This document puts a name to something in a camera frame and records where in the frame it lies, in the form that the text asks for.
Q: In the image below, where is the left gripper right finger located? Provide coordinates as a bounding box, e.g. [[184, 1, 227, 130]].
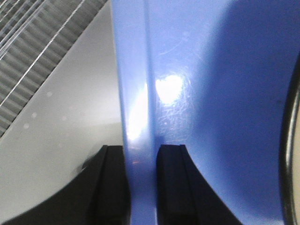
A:
[[156, 145, 241, 225]]

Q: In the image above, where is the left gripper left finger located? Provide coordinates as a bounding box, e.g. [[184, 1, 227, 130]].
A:
[[5, 145, 130, 225]]

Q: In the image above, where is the beige plate with black rim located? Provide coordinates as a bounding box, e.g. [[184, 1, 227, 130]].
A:
[[279, 58, 300, 225]]

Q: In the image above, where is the blue plastic tray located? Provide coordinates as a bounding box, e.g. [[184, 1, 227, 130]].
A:
[[111, 0, 300, 225]]

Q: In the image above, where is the stack of metal grates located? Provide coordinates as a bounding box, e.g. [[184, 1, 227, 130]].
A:
[[0, 0, 105, 135]]

